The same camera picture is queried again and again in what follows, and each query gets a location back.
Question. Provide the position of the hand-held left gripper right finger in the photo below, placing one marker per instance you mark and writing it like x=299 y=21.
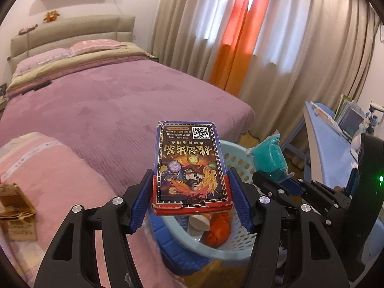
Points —
x=240 y=207

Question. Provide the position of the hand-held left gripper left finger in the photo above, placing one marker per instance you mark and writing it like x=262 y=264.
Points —
x=141 y=205

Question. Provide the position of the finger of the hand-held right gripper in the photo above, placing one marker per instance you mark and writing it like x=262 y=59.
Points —
x=270 y=186
x=295 y=186

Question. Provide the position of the teal plastic packet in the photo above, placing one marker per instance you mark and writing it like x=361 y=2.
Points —
x=270 y=156

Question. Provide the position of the light blue laundry basket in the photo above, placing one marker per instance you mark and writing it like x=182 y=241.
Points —
x=237 y=162

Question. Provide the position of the printed cardboard card box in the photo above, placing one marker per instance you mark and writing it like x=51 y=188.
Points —
x=189 y=168

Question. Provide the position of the orange mesh ball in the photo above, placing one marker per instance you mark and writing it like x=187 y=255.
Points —
x=218 y=231

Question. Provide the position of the blue stool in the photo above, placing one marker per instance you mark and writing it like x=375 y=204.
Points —
x=295 y=151

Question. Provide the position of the white cup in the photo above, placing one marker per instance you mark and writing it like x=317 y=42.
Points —
x=198 y=222

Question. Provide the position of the blue desk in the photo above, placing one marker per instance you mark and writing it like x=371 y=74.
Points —
x=330 y=144

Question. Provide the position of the pink folded quilt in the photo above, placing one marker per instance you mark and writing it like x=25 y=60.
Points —
x=69 y=192

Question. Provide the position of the white figurine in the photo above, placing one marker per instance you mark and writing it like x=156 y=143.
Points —
x=357 y=141

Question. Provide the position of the row of books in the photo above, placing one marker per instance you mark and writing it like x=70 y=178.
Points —
x=349 y=118

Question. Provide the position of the vase with blue flowers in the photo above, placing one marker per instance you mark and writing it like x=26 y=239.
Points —
x=373 y=117

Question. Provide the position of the bed with purple blanket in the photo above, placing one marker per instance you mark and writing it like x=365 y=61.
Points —
x=120 y=105

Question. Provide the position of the brown paper bag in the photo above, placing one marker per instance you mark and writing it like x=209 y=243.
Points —
x=16 y=213

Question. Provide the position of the beige curtain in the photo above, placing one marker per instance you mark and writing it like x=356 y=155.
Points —
x=315 y=51

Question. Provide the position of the orange curtain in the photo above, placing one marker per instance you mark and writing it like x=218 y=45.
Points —
x=240 y=42

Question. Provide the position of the pink pillow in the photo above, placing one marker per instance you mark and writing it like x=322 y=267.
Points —
x=96 y=46
x=42 y=61

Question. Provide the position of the pink pillows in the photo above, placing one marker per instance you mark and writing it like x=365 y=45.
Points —
x=27 y=79

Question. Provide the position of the beige padded headboard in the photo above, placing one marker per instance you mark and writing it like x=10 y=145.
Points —
x=72 y=30

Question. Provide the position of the dark small plush toy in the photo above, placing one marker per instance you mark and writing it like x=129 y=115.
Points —
x=28 y=30

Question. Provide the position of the orange plush toy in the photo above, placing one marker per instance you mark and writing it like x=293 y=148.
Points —
x=51 y=16

